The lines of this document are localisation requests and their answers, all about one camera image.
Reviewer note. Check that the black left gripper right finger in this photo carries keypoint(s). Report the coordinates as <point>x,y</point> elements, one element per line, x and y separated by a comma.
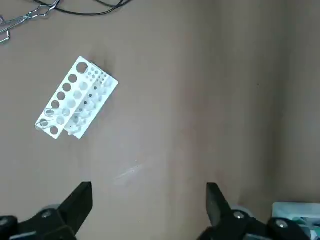
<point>221,220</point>

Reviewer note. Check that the metal crucible tongs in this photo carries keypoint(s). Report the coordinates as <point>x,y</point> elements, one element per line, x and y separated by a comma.
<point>27,16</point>

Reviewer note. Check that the green cloth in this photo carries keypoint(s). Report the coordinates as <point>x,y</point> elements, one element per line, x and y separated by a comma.
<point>300,221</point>

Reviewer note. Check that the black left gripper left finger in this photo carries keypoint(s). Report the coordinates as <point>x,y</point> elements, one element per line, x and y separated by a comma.
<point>65,217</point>

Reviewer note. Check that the white test tube rack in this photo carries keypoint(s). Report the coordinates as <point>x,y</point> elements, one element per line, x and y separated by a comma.
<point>75,100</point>

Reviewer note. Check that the translucent plastic box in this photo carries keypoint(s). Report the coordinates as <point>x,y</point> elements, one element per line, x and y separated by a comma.
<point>282,208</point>

